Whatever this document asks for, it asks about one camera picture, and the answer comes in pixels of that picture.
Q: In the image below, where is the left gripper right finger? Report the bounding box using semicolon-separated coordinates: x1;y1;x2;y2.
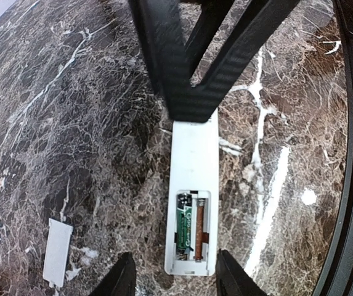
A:
216;249;267;296

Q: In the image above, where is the white battery cover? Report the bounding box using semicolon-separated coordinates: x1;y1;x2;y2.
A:
43;218;73;287

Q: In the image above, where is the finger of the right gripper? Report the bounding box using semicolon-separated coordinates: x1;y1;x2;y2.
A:
129;1;216;123
188;0;299;102

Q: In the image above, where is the white remote control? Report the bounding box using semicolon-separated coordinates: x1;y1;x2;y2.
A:
164;112;219;276

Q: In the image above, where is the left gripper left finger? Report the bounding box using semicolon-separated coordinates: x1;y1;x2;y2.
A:
89;252;137;296

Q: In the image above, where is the green AAA battery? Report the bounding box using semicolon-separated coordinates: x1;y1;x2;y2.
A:
176;192;192;261

